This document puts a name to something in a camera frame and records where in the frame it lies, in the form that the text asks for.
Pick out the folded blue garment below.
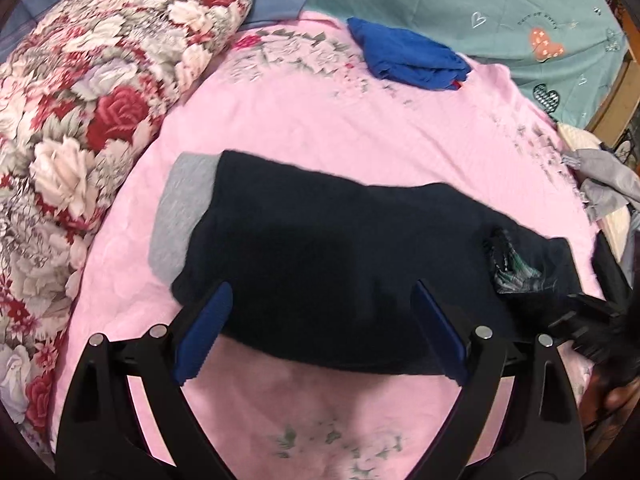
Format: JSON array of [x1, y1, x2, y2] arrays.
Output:
[[346, 16, 472, 92]]

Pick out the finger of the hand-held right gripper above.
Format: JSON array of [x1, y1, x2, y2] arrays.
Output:
[[549, 292, 623, 341]]

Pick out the teal heart-print sheet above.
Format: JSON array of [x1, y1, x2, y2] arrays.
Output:
[[305, 0, 630, 128]]

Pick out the navy embroidered pants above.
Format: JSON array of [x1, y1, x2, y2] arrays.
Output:
[[148, 150, 596, 378]]

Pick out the wooden display cabinet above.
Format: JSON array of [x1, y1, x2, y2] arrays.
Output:
[[585, 50, 640, 147]]

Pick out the light grey garment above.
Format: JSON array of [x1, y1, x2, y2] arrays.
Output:
[[562, 147, 640, 223]]

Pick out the folded black garment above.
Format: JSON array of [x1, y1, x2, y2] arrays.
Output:
[[592, 235, 637, 306]]

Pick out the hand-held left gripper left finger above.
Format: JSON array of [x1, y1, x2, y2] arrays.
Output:
[[55, 280, 236, 480]]

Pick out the red floral quilt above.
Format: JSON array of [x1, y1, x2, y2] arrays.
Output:
[[0, 0, 257, 461]]

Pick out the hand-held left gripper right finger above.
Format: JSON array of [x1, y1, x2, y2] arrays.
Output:
[[410, 279, 587, 480]]

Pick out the pink floral blanket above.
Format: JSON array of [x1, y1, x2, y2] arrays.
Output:
[[52, 10, 606, 480]]

